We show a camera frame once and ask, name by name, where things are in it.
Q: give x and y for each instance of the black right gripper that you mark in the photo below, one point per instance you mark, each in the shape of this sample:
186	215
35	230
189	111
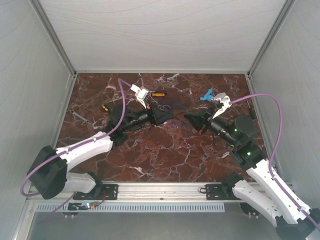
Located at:
199	118

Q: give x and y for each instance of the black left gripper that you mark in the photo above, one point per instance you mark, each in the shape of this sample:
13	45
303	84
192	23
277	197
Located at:
158	115

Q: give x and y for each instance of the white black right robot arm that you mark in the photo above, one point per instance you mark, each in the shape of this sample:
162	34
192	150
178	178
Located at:
292	218

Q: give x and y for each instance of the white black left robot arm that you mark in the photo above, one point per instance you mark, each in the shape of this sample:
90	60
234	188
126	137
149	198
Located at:
51	172

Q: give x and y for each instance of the blue plastic connector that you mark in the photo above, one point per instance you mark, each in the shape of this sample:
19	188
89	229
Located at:
209	96

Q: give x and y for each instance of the small black screwdriver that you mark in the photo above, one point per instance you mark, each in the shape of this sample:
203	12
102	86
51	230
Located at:
251	111

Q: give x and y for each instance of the silver wrench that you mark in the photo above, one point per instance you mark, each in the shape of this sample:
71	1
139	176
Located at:
79	116

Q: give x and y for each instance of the yellow handled screwdriver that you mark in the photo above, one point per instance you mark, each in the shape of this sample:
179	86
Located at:
158	94

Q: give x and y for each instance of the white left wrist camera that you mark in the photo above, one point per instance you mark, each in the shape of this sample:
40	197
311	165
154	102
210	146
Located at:
140	93

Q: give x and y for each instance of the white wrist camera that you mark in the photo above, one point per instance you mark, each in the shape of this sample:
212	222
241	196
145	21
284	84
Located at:
140	93
222	102

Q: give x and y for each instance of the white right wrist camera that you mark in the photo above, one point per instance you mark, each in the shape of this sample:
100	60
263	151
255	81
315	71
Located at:
222	102

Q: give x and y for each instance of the black right mount plate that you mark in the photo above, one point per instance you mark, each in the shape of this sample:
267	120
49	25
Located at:
217	192

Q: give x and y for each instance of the black mount plate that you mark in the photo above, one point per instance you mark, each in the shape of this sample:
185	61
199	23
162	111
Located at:
105	191
217	192

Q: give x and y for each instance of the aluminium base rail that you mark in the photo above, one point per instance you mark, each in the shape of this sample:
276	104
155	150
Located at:
148	192

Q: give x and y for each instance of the black left mount plate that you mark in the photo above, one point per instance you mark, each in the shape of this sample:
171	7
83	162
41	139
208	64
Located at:
105	191

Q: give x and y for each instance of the grey slotted cable duct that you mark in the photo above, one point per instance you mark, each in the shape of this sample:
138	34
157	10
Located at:
146	207

